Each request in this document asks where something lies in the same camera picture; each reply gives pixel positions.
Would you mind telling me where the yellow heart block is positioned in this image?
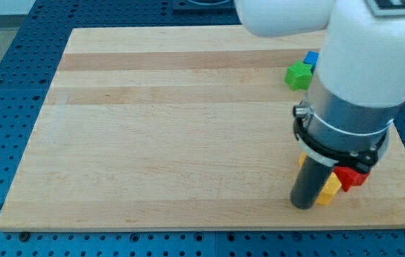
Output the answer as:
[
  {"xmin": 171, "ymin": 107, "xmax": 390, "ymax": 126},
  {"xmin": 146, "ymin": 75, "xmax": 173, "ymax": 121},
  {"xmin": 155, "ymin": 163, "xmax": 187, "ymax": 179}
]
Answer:
[{"xmin": 299, "ymin": 152, "xmax": 307, "ymax": 167}]

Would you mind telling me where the wooden board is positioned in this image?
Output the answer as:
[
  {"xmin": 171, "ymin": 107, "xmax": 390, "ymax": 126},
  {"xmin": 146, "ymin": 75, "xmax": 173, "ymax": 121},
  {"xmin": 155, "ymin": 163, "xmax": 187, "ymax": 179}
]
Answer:
[{"xmin": 0, "ymin": 26, "xmax": 405, "ymax": 232}]

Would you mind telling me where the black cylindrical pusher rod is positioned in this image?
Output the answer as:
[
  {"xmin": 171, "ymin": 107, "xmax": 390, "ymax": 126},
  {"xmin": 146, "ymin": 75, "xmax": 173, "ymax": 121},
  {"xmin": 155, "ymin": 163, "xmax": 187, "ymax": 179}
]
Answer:
[{"xmin": 290, "ymin": 156, "xmax": 334, "ymax": 210}]

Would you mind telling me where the red block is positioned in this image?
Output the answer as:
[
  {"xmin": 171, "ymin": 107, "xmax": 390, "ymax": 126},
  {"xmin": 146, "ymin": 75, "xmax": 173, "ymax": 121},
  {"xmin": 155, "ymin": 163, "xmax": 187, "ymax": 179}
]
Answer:
[{"xmin": 334, "ymin": 166, "xmax": 370, "ymax": 192}]

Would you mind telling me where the yellow hexagon block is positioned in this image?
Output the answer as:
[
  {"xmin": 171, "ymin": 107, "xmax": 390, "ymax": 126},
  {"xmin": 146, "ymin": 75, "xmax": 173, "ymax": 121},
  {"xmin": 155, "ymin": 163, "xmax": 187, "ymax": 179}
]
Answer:
[{"xmin": 316, "ymin": 173, "xmax": 341, "ymax": 206}]

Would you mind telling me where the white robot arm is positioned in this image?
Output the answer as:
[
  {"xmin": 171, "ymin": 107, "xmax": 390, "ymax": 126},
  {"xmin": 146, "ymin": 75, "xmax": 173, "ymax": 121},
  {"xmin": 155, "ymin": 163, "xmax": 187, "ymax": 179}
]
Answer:
[{"xmin": 235, "ymin": 0, "xmax": 405, "ymax": 209}]

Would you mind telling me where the blue block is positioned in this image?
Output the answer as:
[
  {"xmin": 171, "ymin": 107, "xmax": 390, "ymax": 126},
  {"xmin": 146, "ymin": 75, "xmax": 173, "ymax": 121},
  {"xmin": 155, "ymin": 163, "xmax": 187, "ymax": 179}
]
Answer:
[{"xmin": 303, "ymin": 51, "xmax": 319, "ymax": 72}]

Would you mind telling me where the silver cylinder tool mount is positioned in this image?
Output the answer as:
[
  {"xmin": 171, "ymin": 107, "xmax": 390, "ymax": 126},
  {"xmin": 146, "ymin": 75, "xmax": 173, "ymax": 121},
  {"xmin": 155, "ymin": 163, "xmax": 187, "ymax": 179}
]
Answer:
[{"xmin": 293, "ymin": 75, "xmax": 399, "ymax": 173}]

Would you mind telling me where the green star block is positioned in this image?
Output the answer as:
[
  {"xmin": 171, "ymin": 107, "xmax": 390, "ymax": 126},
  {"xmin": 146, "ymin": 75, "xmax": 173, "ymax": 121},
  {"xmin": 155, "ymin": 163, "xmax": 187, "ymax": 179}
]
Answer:
[{"xmin": 284, "ymin": 61, "xmax": 313, "ymax": 91}]

